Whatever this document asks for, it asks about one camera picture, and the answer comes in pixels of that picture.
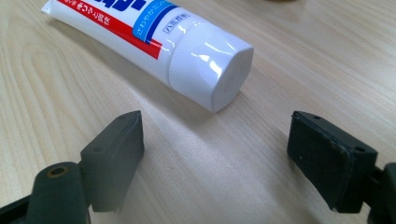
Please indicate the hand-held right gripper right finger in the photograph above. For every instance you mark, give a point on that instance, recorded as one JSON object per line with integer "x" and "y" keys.
{"x": 327, "y": 165}

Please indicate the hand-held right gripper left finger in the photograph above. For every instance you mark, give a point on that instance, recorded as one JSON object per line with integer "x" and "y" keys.
{"x": 112, "y": 161}

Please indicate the white toothpaste tube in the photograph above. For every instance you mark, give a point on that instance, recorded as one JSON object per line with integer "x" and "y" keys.
{"x": 174, "y": 46}

